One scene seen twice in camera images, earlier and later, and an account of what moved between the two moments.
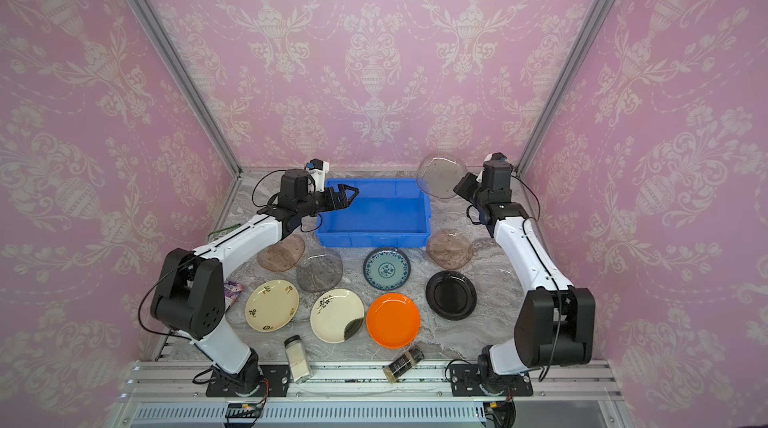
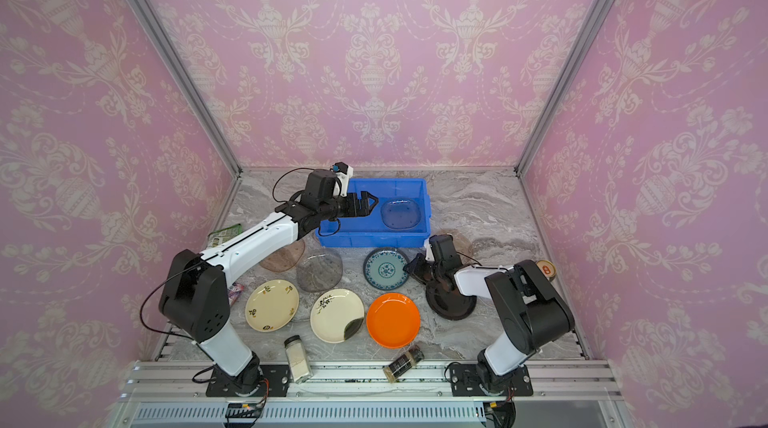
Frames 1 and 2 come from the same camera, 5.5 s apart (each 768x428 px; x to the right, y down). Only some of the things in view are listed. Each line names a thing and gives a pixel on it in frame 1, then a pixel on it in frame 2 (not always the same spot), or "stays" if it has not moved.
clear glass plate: (439, 174) to (400, 214)
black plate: (451, 295) stays
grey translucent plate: (319, 269) stays
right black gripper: (467, 186) to (421, 269)
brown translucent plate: (284, 255) stays
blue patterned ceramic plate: (387, 268) stays
